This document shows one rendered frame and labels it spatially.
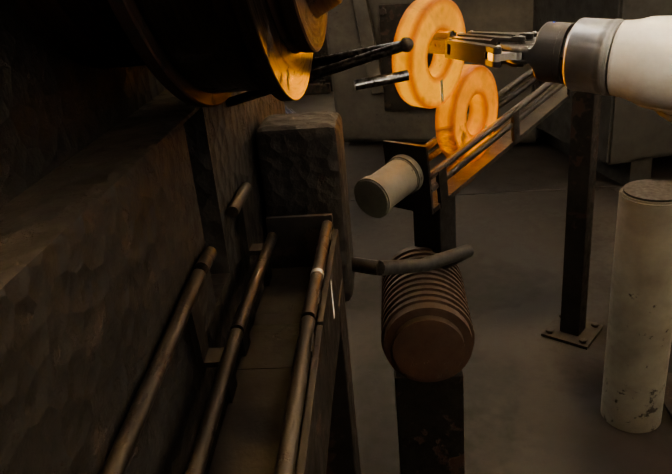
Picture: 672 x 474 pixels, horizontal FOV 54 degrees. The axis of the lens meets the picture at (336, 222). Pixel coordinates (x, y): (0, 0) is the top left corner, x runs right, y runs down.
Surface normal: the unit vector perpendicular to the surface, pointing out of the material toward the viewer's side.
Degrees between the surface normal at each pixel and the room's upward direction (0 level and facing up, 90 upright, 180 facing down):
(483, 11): 90
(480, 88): 90
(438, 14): 93
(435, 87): 93
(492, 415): 0
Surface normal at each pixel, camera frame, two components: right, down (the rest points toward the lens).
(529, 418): -0.08, -0.92
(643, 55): -0.68, 0.04
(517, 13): -0.31, 0.40
